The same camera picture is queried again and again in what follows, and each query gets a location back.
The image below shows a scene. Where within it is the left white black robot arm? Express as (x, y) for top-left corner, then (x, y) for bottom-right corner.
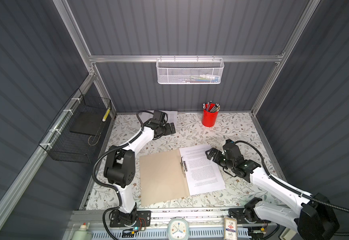
(104, 119), (175, 225)

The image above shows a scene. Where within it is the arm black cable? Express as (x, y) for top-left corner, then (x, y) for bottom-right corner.
(91, 110), (154, 240)
(234, 139), (349, 236)

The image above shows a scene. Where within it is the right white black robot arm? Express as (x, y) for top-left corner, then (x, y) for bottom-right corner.
(205, 140), (339, 240)

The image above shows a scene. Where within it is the left printed paper sheet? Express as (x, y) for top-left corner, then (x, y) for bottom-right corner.
(179, 145), (225, 196)

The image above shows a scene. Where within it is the silver folder lever clip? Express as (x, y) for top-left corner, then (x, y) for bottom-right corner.
(180, 157), (187, 174)

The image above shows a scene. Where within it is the yellow marker in basket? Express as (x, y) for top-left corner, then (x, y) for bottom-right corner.
(102, 108), (111, 122)

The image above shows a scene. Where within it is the black wire basket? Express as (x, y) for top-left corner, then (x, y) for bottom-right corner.
(39, 90), (113, 164)

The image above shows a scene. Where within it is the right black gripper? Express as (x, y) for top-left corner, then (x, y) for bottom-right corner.
(205, 147), (234, 171)

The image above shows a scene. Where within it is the white glue bottle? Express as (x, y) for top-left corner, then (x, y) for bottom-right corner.
(71, 223), (93, 240)

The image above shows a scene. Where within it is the black notebook in basket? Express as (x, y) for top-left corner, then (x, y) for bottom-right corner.
(70, 112), (105, 136)

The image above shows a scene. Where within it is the top printed paper sheet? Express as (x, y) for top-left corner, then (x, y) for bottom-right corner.
(140, 111), (177, 126)

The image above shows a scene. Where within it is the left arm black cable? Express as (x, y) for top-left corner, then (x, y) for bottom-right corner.
(91, 110), (154, 240)

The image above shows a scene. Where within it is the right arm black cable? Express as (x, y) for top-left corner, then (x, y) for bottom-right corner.
(234, 139), (349, 236)

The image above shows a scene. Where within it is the printed paper sheet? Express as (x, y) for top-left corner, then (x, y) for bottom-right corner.
(179, 145), (225, 196)
(140, 111), (177, 126)

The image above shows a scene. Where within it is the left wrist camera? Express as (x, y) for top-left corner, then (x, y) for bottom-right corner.
(152, 111), (168, 123)

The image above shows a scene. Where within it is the small card box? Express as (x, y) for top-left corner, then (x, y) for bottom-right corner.
(223, 217), (237, 240)

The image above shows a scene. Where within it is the red pen cup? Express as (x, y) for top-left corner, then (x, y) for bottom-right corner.
(201, 103), (219, 127)

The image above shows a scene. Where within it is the white desk clock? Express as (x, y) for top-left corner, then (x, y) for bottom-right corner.
(167, 218), (190, 240)

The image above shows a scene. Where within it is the white wire mesh basket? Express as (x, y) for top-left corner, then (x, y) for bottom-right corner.
(156, 58), (224, 85)

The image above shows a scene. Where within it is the brown kraft paper folder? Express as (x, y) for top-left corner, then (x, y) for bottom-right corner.
(139, 149), (191, 206)

